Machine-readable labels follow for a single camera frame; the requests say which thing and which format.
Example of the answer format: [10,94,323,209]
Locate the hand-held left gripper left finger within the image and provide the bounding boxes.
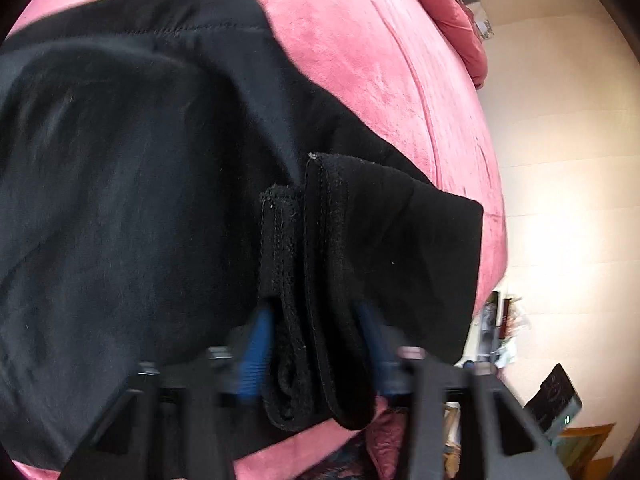
[60,305,276,480]

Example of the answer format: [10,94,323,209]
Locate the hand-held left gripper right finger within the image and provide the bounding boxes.
[352,302,573,480]

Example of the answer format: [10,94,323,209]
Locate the black pants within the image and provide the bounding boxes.
[0,0,485,476]

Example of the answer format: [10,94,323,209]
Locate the cluttered shelf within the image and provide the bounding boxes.
[470,290,526,376]

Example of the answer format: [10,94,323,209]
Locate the black flat box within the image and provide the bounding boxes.
[522,362,583,443]

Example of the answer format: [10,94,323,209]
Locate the red pillow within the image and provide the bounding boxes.
[382,0,487,88]

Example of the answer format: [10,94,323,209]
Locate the small white floral board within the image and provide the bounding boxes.
[472,2,496,41]

